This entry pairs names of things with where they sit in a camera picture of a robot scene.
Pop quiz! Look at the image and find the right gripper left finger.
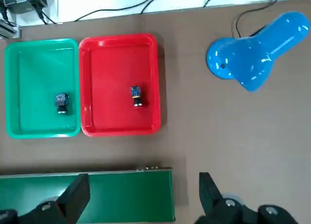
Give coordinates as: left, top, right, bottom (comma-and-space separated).
0, 173, 91, 224

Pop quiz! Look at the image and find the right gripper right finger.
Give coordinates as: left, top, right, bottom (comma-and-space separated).
193, 172, 301, 224

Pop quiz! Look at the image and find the black-capped push-button part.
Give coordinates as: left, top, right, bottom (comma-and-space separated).
54, 93, 69, 116

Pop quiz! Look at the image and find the red-capped push-button part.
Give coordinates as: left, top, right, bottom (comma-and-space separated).
130, 85, 144, 109

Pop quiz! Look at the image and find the green conveyor belt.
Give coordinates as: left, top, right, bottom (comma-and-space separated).
0, 166, 176, 224

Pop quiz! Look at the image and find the green plastic tray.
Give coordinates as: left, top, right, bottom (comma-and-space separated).
4, 38, 82, 139

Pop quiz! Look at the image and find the red plastic tray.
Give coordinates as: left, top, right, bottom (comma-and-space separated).
78, 33, 162, 138

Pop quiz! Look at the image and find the blue desk lamp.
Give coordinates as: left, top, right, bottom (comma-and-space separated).
206, 11, 311, 93

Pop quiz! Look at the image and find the aluminium profile beam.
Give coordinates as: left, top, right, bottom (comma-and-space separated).
0, 19, 22, 39

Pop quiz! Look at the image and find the black lamp cable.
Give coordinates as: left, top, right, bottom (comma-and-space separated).
233, 0, 276, 37

